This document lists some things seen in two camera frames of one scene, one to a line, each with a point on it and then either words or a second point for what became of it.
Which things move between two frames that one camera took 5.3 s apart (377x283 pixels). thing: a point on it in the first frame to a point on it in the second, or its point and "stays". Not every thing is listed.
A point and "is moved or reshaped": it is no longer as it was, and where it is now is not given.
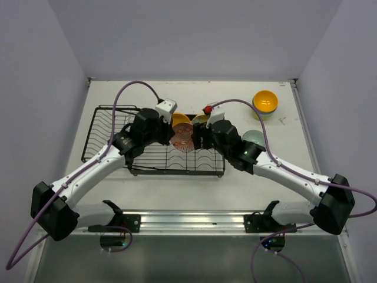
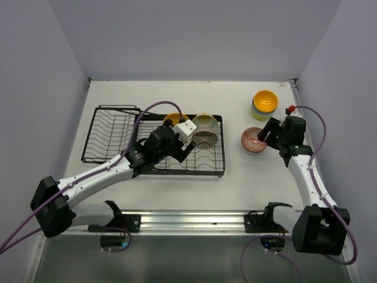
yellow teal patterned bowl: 199,118 stays
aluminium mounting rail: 189,224 stays
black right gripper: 200,129 to 273,125
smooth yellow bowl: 265,101 stays
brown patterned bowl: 182,140 is moved or reshaped
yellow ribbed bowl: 178,118 stays
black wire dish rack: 107,121 stays
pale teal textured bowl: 255,136 is moved or reshaped
